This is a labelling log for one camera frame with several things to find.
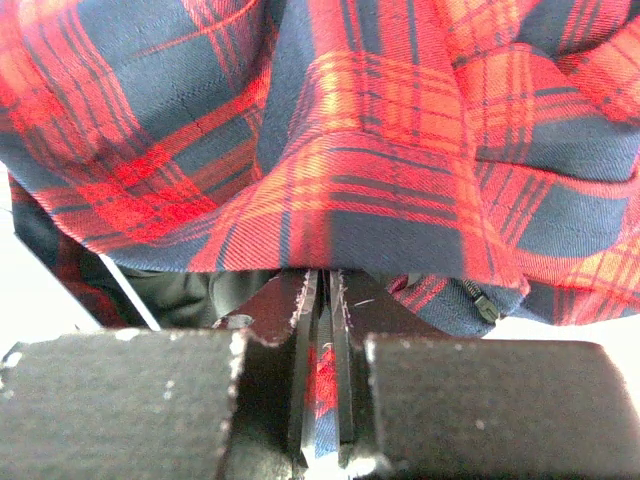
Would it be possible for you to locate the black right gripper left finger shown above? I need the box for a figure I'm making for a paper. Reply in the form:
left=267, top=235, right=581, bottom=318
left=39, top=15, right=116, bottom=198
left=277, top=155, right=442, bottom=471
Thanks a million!
left=1, top=272, right=318, bottom=479

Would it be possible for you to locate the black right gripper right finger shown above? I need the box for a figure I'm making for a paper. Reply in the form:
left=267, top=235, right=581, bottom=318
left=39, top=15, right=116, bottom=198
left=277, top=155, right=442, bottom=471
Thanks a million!
left=329, top=272, right=639, bottom=479

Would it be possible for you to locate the red plaid skirt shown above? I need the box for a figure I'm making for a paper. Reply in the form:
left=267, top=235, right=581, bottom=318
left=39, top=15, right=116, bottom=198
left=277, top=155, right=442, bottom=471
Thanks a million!
left=0, top=0, right=640, bottom=461

